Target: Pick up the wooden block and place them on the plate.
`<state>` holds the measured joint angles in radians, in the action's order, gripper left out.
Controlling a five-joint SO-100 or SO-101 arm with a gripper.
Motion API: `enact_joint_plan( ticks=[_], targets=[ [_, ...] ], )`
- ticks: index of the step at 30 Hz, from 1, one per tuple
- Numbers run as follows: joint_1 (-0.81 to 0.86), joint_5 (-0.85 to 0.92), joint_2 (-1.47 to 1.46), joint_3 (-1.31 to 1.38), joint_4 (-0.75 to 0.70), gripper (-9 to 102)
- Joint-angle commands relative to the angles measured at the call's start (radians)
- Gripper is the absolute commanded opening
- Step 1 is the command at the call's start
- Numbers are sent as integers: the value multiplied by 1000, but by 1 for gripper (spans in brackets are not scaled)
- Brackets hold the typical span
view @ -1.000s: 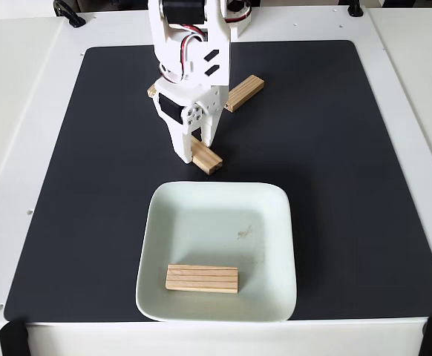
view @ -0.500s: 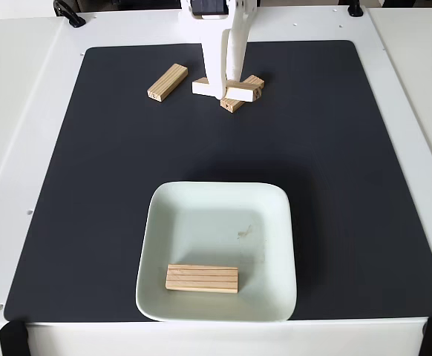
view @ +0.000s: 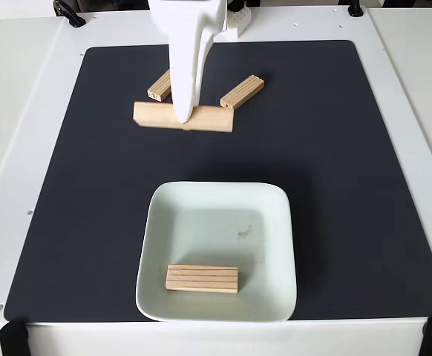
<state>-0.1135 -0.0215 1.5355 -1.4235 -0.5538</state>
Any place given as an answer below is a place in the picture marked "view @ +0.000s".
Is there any striped wooden block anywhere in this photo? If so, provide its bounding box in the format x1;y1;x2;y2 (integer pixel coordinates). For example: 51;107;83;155
132;101;236;134
146;70;173;102

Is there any grooved wooden block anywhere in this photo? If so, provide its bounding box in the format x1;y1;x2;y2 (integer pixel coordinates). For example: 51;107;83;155
165;263;240;294
219;74;266;111

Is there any white square plate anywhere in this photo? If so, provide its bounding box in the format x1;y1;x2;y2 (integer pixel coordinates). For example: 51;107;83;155
134;180;298;323

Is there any black table mat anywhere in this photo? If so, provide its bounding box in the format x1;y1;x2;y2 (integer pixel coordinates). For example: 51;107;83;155
3;39;432;323

